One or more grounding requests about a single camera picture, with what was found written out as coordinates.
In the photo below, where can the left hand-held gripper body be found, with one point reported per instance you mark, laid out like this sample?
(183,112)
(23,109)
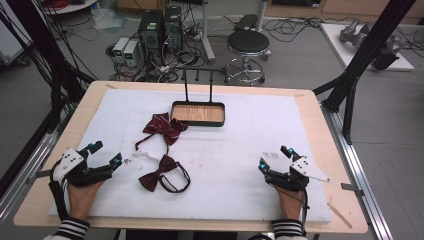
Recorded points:
(71,166)

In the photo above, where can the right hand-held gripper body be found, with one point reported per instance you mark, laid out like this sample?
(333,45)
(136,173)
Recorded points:
(296,175)

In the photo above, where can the plain maroon bow tie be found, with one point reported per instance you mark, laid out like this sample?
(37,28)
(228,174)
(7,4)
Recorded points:
(156,175)

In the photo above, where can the striped maroon bow tie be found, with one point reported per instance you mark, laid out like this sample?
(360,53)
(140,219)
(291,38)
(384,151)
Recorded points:
(165,126)

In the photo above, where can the black peg rack wooden base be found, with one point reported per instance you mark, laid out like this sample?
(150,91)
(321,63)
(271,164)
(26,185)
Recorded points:
(198,114)

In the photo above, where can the person's right hand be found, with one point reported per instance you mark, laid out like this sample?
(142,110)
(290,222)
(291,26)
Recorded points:
(290,205)

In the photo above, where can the person's left hand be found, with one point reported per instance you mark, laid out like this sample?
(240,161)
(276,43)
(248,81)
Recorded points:
(83,201)

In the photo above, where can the white foam mat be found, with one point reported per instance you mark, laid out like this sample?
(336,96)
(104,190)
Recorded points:
(233,160)

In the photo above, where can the thin wooden stick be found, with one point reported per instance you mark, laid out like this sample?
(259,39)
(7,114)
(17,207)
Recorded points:
(340,216)

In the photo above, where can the white bench power supply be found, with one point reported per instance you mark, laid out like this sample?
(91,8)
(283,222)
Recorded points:
(119,50)
(131,54)

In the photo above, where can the black round stool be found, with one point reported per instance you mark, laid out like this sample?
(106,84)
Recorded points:
(248,41)

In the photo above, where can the white floor board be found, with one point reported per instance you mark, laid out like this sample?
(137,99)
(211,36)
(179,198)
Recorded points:
(336,43)

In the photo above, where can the large black computer tower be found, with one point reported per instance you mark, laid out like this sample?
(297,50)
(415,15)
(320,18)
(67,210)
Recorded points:
(150,36)

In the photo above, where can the black flat case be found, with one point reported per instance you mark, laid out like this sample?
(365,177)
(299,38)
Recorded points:
(246,22)

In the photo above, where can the small black computer tower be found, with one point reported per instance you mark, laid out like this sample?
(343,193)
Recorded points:
(173,28)

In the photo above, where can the white desk leg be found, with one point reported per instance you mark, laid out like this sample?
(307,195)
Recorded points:
(206,33)

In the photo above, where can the aluminium rail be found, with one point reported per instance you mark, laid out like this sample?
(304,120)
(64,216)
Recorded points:
(358,173)
(23,176)

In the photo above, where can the black metal frame stand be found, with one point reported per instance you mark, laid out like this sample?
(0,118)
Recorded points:
(360,56)

